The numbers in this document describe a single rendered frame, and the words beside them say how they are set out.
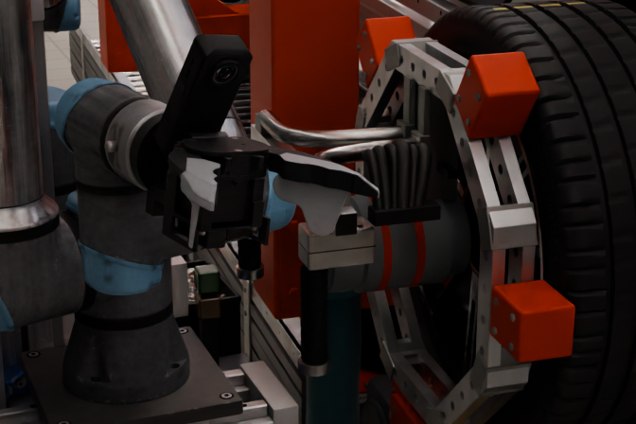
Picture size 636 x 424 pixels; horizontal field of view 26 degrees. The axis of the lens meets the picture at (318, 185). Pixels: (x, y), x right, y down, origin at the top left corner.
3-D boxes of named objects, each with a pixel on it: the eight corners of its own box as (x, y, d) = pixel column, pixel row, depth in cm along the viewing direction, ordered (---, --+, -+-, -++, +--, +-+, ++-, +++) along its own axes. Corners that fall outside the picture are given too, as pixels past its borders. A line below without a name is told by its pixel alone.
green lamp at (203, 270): (220, 292, 240) (220, 271, 238) (198, 294, 239) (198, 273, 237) (216, 283, 243) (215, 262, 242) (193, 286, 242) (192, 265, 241)
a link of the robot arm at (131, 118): (184, 97, 123) (101, 99, 118) (210, 109, 119) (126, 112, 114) (176, 179, 124) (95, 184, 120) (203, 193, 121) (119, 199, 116)
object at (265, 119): (415, 151, 198) (417, 79, 194) (287, 164, 192) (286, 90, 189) (375, 118, 214) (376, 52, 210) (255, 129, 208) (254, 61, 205)
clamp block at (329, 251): (375, 264, 178) (376, 225, 176) (308, 272, 175) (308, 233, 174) (362, 250, 182) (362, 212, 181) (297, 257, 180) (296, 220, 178)
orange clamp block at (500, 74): (521, 135, 180) (542, 91, 173) (466, 141, 178) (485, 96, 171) (504, 95, 184) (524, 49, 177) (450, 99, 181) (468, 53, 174)
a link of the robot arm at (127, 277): (210, 280, 131) (207, 170, 128) (104, 308, 125) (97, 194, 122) (168, 255, 138) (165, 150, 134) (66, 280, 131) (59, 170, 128)
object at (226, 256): (342, 450, 277) (343, 351, 270) (297, 457, 275) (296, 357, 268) (130, 122, 501) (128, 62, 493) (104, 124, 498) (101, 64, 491)
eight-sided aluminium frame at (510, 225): (525, 488, 187) (546, 101, 169) (480, 496, 185) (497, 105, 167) (388, 327, 236) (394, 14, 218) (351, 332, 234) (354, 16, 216)
